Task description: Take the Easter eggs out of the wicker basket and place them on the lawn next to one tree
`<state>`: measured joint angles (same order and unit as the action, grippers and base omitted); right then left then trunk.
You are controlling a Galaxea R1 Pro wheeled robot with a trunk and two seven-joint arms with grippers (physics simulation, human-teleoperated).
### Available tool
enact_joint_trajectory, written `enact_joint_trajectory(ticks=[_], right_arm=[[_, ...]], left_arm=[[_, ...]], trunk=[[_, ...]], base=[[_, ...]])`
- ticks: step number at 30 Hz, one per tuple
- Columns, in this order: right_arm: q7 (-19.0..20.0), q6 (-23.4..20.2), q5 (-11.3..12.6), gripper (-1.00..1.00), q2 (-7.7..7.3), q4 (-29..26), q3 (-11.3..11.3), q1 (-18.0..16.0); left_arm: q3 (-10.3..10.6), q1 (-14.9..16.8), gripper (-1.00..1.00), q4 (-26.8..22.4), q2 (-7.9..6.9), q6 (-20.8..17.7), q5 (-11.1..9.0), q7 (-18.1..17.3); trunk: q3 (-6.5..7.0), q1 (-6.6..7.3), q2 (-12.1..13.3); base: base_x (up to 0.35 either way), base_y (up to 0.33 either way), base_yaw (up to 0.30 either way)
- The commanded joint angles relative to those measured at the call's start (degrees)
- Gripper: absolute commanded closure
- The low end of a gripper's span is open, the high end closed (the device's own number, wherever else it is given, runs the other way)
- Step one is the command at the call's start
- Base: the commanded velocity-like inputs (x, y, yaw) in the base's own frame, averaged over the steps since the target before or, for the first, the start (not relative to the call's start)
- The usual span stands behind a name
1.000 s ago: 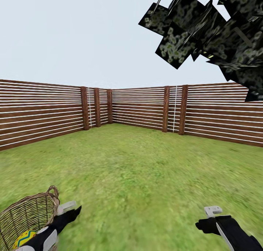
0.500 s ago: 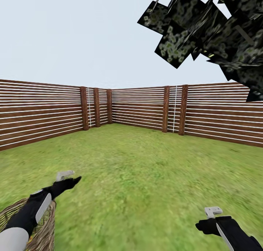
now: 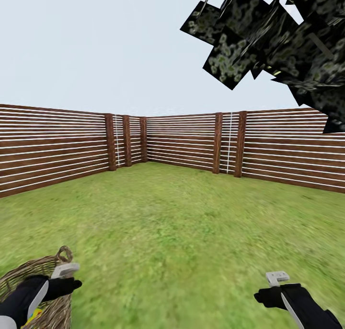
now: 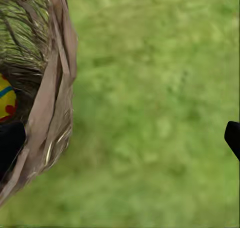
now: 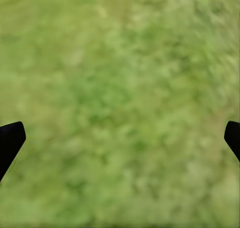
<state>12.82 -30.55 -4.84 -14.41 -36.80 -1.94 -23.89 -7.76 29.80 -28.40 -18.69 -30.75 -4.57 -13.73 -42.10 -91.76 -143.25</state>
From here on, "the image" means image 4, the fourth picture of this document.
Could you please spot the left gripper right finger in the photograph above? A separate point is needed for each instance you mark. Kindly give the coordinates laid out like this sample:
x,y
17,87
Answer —
x,y
232,137

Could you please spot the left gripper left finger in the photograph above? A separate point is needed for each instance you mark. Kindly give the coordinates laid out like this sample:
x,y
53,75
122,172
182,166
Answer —
x,y
12,137

